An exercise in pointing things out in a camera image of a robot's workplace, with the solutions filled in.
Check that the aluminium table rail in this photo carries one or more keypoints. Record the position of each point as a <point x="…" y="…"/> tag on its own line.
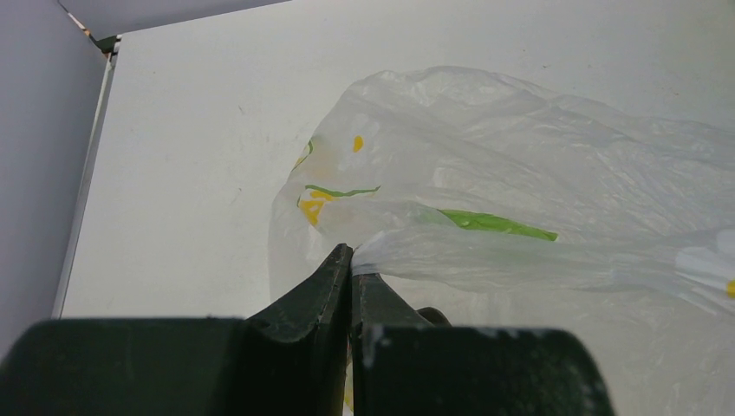
<point x="110" y="49"/>

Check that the clear plastic bag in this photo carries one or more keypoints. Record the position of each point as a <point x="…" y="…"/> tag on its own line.
<point x="502" y="203"/>

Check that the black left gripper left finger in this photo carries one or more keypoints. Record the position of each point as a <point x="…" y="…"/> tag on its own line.
<point x="288" y="359"/>

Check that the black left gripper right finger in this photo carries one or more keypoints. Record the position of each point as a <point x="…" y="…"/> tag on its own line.
<point x="405" y="365"/>

